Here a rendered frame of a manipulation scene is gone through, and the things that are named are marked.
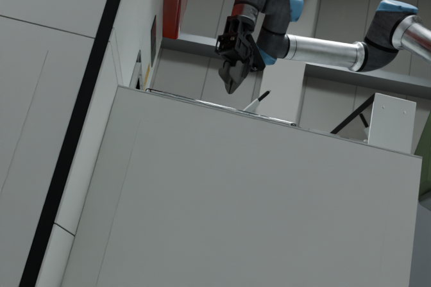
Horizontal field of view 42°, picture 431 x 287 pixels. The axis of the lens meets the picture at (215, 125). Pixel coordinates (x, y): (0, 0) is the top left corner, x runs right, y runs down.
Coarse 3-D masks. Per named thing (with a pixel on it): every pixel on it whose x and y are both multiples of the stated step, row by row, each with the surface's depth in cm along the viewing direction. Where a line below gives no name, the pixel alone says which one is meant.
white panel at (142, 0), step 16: (112, 0) 93; (128, 0) 99; (144, 0) 119; (160, 0) 150; (112, 16) 92; (128, 16) 103; (144, 16) 125; (160, 16) 160; (112, 32) 92; (128, 32) 108; (144, 32) 132; (160, 32) 171; (112, 48) 95; (128, 48) 113; (144, 48) 140; (128, 64) 118; (144, 64) 148; (128, 80) 124
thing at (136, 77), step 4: (136, 64) 129; (140, 64) 130; (136, 68) 129; (140, 68) 131; (136, 72) 129; (140, 72) 133; (132, 76) 128; (136, 76) 128; (140, 76) 135; (132, 80) 128; (136, 80) 128; (140, 80) 137; (132, 84) 128; (136, 84) 130; (140, 84) 139; (136, 88) 140; (140, 88) 141
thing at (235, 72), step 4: (236, 64) 152; (240, 64) 153; (244, 64) 153; (232, 68) 150; (236, 68) 152; (240, 68) 153; (232, 72) 150; (236, 72) 152; (240, 72) 153; (232, 76) 150; (236, 76) 152; (240, 76) 152; (236, 80) 152; (240, 80) 152; (236, 84) 152; (240, 84) 153; (232, 88) 152; (236, 88) 152; (232, 92) 152
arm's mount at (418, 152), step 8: (424, 128) 137; (424, 136) 136; (424, 144) 135; (416, 152) 140; (424, 152) 134; (424, 160) 132; (424, 168) 131; (424, 176) 130; (424, 184) 132; (424, 192) 138
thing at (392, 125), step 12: (384, 96) 122; (384, 108) 121; (396, 108) 122; (408, 108) 122; (372, 120) 120; (384, 120) 120; (396, 120) 121; (408, 120) 121; (372, 132) 119; (384, 132) 120; (396, 132) 120; (408, 132) 120; (372, 144) 119; (384, 144) 119; (396, 144) 119; (408, 144) 119
